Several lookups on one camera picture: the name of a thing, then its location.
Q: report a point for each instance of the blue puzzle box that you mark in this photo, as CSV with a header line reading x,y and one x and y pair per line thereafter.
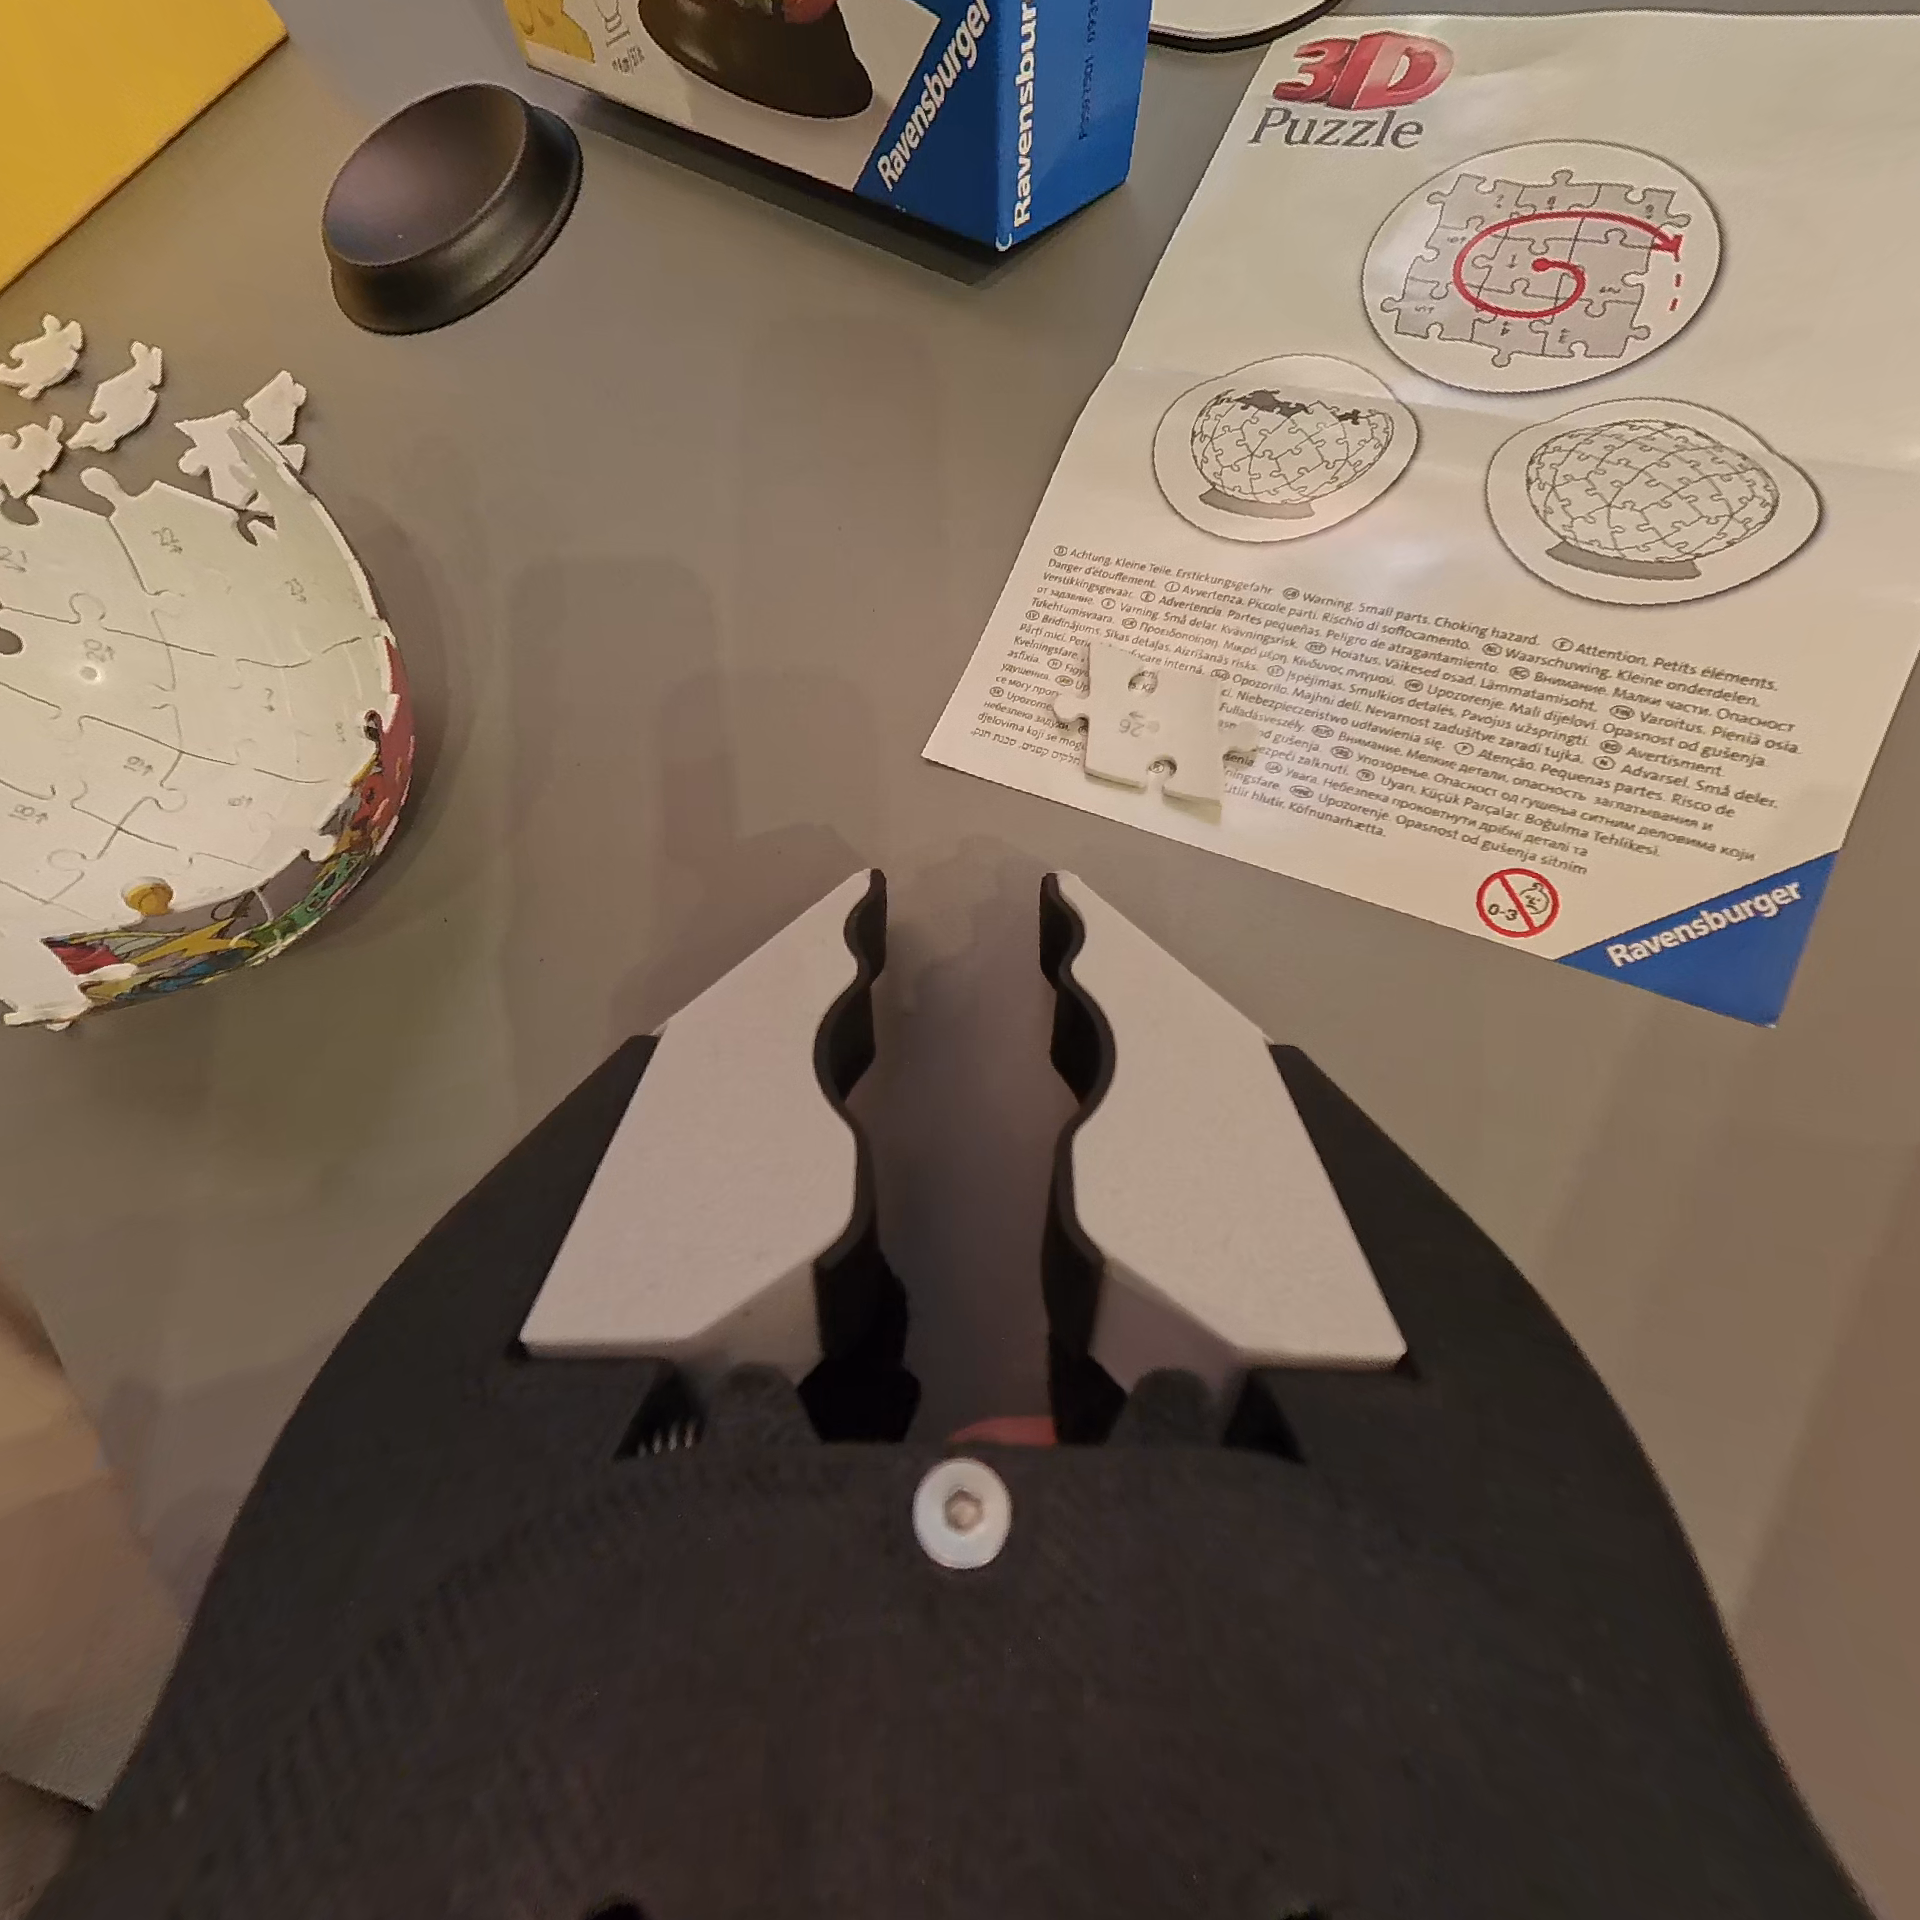
x,y
1036,105

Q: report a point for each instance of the black round display stand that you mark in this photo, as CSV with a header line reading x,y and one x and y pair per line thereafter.
x,y
450,195

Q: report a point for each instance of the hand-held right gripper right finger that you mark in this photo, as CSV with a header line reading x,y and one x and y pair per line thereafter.
x,y
1214,1201

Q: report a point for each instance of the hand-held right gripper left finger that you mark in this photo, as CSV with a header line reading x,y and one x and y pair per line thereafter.
x,y
690,1201

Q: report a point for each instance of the yellow plastic bin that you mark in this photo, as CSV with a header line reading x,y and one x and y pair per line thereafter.
x,y
89,90

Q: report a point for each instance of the white round coaster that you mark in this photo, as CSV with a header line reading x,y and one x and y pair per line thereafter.
x,y
1244,15

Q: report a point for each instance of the half-built puzzle ball shell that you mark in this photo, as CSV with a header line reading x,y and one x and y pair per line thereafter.
x,y
181,704

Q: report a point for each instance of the white instruction leaflet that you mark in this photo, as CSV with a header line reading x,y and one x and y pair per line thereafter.
x,y
1499,674

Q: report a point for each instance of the person's beige trousers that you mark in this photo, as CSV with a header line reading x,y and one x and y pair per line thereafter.
x,y
29,1499

